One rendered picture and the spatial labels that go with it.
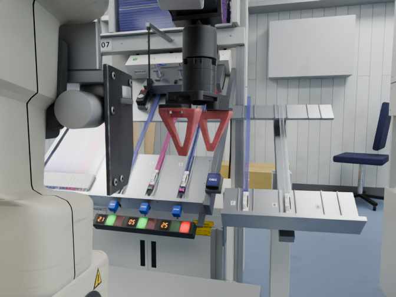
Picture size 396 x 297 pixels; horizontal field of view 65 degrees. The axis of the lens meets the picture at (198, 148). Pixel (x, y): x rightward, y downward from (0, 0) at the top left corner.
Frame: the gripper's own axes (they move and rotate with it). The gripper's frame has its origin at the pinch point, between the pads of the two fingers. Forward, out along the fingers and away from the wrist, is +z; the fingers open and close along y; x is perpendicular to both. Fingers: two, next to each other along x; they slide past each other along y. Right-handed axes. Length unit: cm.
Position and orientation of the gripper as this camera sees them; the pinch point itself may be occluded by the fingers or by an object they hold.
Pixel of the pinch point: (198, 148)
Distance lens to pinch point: 52.7
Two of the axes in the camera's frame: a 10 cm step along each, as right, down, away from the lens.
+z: -0.2, 10.0, 0.9
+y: -4.9, 0.7, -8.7
